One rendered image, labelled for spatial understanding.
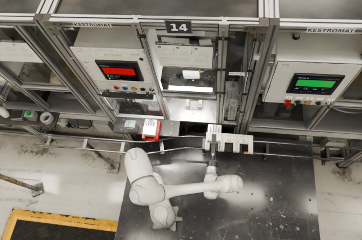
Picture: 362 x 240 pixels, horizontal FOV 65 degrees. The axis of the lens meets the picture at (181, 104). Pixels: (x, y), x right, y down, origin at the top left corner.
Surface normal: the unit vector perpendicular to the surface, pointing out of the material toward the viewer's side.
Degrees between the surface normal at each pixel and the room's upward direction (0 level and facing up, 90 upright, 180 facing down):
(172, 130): 0
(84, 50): 91
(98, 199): 0
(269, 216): 0
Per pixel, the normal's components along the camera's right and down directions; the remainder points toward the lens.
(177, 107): -0.10, -0.46
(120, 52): -0.11, 0.89
